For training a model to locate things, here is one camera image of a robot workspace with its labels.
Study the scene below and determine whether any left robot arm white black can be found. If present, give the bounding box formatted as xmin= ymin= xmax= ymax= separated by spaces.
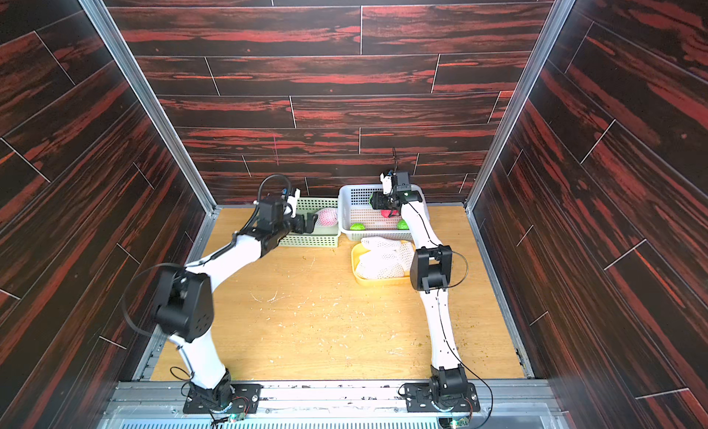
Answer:
xmin=153 ymin=190 xmax=316 ymax=411

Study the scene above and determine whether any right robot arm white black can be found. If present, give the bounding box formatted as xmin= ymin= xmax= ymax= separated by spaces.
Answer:
xmin=370 ymin=171 xmax=472 ymax=411

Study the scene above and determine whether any white plastic basket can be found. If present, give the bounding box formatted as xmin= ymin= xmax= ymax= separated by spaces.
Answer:
xmin=337 ymin=184 xmax=412 ymax=242

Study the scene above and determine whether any green plastic basket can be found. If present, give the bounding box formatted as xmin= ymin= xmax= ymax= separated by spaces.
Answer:
xmin=280 ymin=198 xmax=340 ymax=248

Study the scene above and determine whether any yellow plastic tray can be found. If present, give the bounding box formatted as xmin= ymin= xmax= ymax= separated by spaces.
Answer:
xmin=351 ymin=236 xmax=415 ymax=286

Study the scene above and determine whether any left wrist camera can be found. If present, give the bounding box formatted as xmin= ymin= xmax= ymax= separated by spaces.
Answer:
xmin=284 ymin=188 xmax=301 ymax=218

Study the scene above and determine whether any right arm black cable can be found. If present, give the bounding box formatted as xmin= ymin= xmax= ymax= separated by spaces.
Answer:
xmin=436 ymin=306 xmax=494 ymax=429

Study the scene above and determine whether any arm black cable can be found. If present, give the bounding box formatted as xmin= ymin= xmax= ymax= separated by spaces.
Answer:
xmin=436 ymin=306 xmax=494 ymax=429
xmin=121 ymin=262 xmax=189 ymax=342

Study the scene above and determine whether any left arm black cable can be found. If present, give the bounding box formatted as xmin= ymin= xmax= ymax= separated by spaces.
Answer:
xmin=121 ymin=262 xmax=189 ymax=342

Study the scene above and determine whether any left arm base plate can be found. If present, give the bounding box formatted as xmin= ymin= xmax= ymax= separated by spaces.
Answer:
xmin=183 ymin=382 xmax=263 ymax=414

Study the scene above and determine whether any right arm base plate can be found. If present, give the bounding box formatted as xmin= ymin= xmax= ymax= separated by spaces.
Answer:
xmin=398 ymin=382 xmax=480 ymax=414

